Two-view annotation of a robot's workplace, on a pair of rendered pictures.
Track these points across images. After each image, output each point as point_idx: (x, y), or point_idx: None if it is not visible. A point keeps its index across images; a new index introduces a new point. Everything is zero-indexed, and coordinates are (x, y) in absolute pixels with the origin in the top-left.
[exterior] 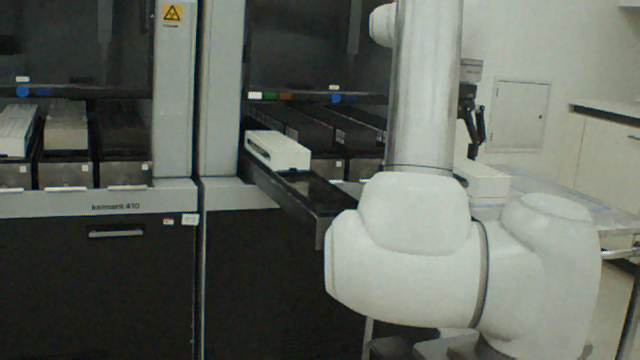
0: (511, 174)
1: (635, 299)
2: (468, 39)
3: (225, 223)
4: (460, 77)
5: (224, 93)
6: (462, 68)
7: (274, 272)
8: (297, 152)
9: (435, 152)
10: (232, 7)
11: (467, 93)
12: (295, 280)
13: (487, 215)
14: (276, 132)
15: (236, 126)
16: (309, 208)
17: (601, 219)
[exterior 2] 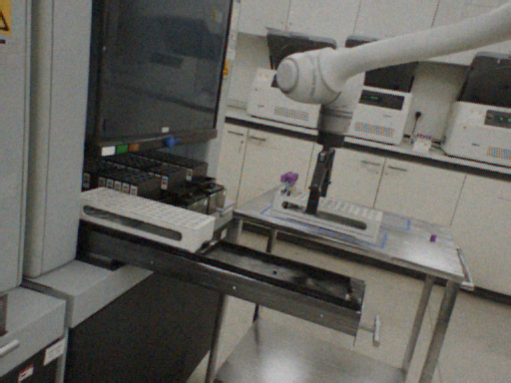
0: None
1: (432, 280)
2: (355, 94)
3: (92, 331)
4: (343, 129)
5: (68, 152)
6: (345, 121)
7: (128, 357)
8: (209, 222)
9: None
10: (79, 18)
11: (342, 143)
12: (143, 353)
13: (406, 254)
14: (109, 190)
15: (79, 194)
16: (323, 299)
17: (431, 232)
